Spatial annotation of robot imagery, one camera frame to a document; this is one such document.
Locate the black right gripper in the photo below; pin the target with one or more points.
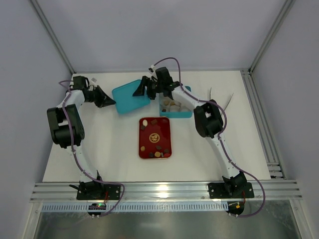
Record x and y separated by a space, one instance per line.
149 88

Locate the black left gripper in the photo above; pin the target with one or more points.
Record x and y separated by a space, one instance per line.
98 96

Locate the teal tin lid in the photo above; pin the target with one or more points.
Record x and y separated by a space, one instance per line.
125 102

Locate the teal square tin box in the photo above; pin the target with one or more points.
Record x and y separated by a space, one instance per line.
177 114

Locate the metal tongs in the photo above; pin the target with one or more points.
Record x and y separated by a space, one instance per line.
228 99

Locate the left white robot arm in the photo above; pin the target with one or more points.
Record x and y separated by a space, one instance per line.
68 132

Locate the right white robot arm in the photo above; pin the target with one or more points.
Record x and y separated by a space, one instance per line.
209 125

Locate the white paper cup liner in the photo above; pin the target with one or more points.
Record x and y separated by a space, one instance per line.
184 109
164 99
167 110
174 109
176 103

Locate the red rectangular tray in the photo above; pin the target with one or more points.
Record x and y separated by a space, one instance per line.
153 135

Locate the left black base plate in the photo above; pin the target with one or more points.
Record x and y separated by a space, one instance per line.
92 191

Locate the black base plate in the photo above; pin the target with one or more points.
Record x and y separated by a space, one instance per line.
92 191
222 191

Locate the white slotted cable duct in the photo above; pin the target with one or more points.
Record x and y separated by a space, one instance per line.
125 207

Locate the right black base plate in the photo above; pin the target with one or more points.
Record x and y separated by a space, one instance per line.
222 191

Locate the right side aluminium rail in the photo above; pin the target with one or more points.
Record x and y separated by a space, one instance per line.
267 141

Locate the aluminium rail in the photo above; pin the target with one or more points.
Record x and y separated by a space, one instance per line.
267 141
164 191

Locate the aluminium front rail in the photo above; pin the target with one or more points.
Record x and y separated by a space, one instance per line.
164 191

